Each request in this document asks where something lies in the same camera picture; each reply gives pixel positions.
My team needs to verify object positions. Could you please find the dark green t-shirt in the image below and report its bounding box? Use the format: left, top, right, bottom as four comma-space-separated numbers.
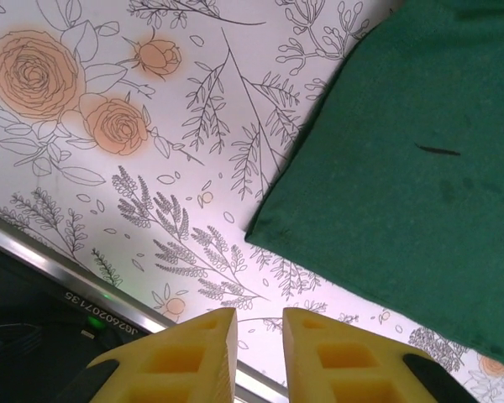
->
244, 0, 504, 373

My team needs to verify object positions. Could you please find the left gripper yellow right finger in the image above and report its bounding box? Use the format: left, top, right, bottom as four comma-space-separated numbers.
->
283, 307, 480, 403

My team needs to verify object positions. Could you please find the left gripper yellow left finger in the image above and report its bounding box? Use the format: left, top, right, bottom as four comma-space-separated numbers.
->
60, 307, 239, 403

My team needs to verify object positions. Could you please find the long aluminium base rail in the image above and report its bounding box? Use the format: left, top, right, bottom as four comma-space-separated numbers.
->
0, 208, 289, 398

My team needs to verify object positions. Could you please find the floral table cover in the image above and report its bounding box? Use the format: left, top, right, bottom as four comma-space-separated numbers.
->
0, 0, 504, 403

